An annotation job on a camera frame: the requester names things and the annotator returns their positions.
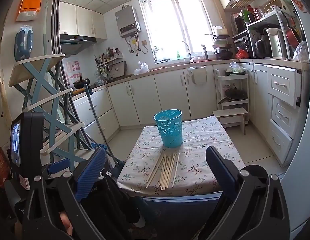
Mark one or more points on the white kitchen trolley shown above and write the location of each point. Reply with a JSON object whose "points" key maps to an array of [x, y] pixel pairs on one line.
{"points": [[220, 92]]}

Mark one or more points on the red wall decoration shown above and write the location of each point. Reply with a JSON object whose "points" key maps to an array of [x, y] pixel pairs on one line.
{"points": [[73, 70]]}

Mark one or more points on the wall utensil rack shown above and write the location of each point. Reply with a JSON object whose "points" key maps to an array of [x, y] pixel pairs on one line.
{"points": [[107, 58]]}

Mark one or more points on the person's left leg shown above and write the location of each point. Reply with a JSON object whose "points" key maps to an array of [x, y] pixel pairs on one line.
{"points": [[114, 205]]}

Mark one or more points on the white countertop shelf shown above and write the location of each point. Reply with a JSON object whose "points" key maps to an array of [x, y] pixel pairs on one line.
{"points": [[270, 17]]}

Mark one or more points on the floral tablecloth table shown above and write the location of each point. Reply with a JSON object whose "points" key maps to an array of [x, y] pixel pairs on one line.
{"points": [[195, 155]]}

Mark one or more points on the red paper bag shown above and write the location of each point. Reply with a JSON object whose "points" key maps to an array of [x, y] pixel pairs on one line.
{"points": [[1, 165]]}

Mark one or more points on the red plastic bag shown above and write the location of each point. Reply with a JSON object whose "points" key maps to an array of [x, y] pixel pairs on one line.
{"points": [[242, 54]]}

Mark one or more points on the cream side base cabinets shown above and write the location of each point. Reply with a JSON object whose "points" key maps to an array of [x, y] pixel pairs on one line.
{"points": [[257, 95]]}

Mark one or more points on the group of wooden chopsticks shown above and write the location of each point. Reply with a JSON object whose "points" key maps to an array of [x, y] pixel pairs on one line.
{"points": [[166, 170]]}

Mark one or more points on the clear plastic bag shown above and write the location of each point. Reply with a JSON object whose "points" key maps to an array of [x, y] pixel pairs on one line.
{"points": [[301, 52]]}

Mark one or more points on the bagged green vegetables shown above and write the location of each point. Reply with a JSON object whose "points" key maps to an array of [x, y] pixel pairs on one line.
{"points": [[235, 68]]}

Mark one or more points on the blue hanging pouch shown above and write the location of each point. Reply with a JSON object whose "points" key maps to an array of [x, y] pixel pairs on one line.
{"points": [[21, 45]]}

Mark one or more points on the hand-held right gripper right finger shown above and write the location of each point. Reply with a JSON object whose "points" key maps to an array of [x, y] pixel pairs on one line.
{"points": [[220, 170]]}

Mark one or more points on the blue perforated plastic basket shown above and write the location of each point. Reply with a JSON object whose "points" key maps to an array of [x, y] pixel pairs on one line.
{"points": [[170, 132]]}

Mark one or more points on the kitchen window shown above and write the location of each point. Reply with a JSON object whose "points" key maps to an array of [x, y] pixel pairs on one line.
{"points": [[175, 27]]}

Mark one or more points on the black wok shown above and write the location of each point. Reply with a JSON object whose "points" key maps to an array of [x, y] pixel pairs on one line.
{"points": [[235, 95]]}

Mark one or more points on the dark red bottle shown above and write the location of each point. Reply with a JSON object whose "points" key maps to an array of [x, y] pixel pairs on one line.
{"points": [[251, 13]]}

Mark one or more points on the white electric water boiler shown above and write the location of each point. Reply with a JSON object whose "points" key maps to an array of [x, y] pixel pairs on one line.
{"points": [[276, 45]]}

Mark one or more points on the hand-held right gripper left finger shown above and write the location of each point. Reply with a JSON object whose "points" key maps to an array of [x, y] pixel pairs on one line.
{"points": [[89, 172]]}

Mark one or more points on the orange and white plastic bag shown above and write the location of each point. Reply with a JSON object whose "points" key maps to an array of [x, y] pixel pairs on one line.
{"points": [[29, 2]]}

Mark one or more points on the wall outlet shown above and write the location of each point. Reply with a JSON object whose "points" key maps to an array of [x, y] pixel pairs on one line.
{"points": [[144, 42]]}

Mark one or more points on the dark blue box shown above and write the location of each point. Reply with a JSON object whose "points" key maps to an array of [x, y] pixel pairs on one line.
{"points": [[170, 212]]}

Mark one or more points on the green box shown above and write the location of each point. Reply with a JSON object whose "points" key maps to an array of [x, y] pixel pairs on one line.
{"points": [[245, 17]]}

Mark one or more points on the dark steel pot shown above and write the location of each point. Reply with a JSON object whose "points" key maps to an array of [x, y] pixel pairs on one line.
{"points": [[260, 50]]}

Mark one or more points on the cream door base cabinets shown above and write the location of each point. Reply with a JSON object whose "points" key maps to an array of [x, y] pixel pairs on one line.
{"points": [[167, 97]]}

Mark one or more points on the stack of pots and bowls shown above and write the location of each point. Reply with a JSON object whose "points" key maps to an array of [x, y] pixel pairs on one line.
{"points": [[221, 47]]}

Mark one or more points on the black range hood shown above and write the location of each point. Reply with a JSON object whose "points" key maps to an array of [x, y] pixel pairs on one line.
{"points": [[74, 42]]}

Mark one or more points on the blue and cream shelf rack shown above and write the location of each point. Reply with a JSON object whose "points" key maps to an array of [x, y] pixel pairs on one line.
{"points": [[32, 62]]}

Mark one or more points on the grey water heater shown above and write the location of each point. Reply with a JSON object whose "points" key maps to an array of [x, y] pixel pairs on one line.
{"points": [[127, 21]]}

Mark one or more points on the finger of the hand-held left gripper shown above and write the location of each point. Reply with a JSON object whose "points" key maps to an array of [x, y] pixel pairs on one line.
{"points": [[58, 166]]}

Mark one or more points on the white cabinet drawer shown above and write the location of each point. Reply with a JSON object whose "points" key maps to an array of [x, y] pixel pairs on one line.
{"points": [[282, 85], [283, 116], [280, 142]]}

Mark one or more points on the red frying pan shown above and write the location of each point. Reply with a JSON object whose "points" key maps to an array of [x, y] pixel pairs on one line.
{"points": [[292, 38]]}

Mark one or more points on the chrome sink faucet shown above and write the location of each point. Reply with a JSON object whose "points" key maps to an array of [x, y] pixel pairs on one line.
{"points": [[188, 47]]}

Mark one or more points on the blue printed bag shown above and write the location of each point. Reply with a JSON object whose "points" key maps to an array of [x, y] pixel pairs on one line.
{"points": [[98, 146]]}

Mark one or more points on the white hanging waste bin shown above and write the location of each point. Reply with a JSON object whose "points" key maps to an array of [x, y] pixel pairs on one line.
{"points": [[198, 76]]}

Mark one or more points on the silver microwave oven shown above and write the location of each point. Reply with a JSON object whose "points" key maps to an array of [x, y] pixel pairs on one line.
{"points": [[238, 25]]}

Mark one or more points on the black toaster oven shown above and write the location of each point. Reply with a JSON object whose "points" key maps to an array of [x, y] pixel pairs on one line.
{"points": [[241, 43]]}

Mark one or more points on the black cooking pot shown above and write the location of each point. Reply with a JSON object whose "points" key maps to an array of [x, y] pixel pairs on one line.
{"points": [[82, 83]]}

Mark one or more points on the cream drawer base cabinets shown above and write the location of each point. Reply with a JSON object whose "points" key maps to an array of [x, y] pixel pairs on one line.
{"points": [[94, 110]]}

